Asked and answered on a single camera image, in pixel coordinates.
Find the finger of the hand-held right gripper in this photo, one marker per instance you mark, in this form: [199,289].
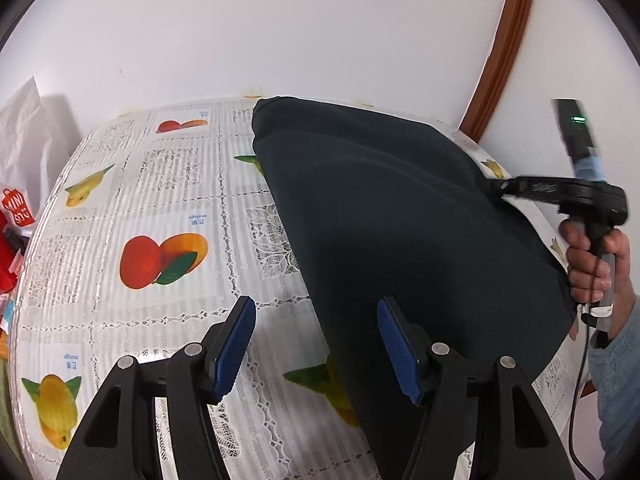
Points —
[505,188]

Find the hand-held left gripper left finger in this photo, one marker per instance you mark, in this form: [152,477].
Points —
[232,351]

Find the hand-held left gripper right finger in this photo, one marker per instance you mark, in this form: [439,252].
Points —
[397,351]

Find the black sweatshirt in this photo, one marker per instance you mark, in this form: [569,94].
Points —
[400,210]

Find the person's right forearm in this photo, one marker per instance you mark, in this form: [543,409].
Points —
[617,375]

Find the person's right hand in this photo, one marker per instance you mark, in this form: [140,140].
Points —
[580,260]

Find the fruit print lace tablecloth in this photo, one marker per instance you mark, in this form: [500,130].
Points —
[150,185]

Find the green cloth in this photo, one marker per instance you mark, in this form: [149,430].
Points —
[7,410]

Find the red packet items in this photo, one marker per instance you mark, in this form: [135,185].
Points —
[15,210]

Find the white plastic bag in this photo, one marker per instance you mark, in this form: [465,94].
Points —
[30,140]

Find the brown wooden door frame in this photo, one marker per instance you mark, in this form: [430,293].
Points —
[505,45]

